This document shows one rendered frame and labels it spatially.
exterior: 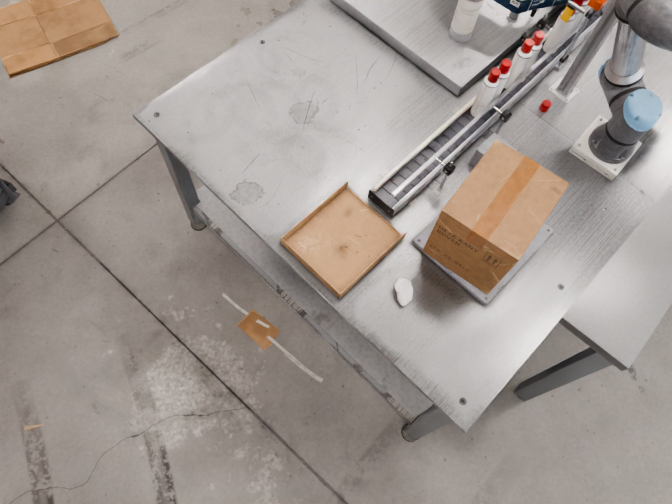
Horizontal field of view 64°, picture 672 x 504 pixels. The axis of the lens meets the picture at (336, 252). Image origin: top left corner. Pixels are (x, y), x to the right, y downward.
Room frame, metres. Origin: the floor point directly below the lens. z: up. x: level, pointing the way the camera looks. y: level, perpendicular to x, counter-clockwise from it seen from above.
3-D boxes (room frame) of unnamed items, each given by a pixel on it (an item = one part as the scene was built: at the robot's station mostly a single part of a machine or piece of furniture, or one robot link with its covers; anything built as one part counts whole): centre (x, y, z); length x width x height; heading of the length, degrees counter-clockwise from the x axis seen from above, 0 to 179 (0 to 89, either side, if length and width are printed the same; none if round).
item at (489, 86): (1.28, -0.43, 0.98); 0.05 x 0.05 x 0.20
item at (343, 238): (0.75, -0.02, 0.85); 0.30 x 0.26 x 0.04; 142
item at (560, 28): (1.62, -0.70, 0.98); 0.05 x 0.05 x 0.20
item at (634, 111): (1.22, -0.89, 1.04); 0.13 x 0.12 x 0.14; 14
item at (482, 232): (0.80, -0.45, 0.99); 0.30 x 0.24 x 0.27; 150
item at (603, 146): (1.22, -0.90, 0.92); 0.15 x 0.15 x 0.10
